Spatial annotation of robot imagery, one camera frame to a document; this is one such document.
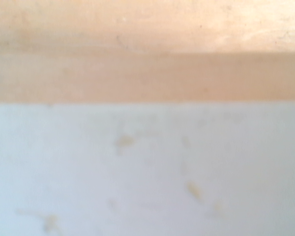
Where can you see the white wooden drawer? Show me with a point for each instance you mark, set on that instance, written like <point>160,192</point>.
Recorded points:
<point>147,147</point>

